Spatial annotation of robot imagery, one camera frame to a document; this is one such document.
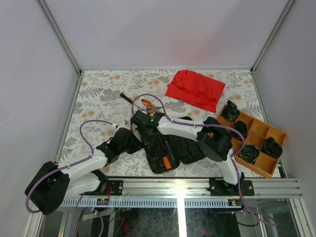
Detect black plastic tool case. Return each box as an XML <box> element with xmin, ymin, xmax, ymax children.
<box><xmin>140</xmin><ymin>131</ymin><xmax>205</xmax><ymax>174</ymax></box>

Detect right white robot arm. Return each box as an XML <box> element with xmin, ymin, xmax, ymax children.
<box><xmin>131</xmin><ymin>111</ymin><xmax>243</xmax><ymax>195</ymax></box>

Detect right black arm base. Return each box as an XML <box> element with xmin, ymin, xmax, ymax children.
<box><xmin>207</xmin><ymin>173</ymin><xmax>255</xmax><ymax>197</ymax></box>

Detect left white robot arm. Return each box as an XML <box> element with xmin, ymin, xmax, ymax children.
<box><xmin>25</xmin><ymin>128</ymin><xmax>143</xmax><ymax>215</ymax></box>

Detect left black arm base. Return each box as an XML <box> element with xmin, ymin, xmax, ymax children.
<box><xmin>91</xmin><ymin>170</ymin><xmax>123</xmax><ymax>196</ymax></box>

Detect orange black pliers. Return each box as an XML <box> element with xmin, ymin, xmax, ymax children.
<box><xmin>141</xmin><ymin>99</ymin><xmax>162</xmax><ymax>115</ymax></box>

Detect red folded cloth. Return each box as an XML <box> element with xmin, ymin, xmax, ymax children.
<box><xmin>165</xmin><ymin>70</ymin><xmax>226</xmax><ymax>113</ymax></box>

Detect wooden compartment tray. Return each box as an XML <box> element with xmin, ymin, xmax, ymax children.
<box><xmin>216</xmin><ymin>104</ymin><xmax>288</xmax><ymax>179</ymax></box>

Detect black tape roll right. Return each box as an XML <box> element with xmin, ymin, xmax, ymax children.
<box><xmin>261</xmin><ymin>137</ymin><xmax>283</xmax><ymax>159</ymax></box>

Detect black handled hammer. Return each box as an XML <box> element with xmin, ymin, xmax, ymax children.
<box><xmin>120</xmin><ymin>93</ymin><xmax>143</xmax><ymax>111</ymax></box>

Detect aluminium front rail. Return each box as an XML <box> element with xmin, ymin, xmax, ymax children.
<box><xmin>58</xmin><ymin>177</ymin><xmax>303</xmax><ymax>208</ymax></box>

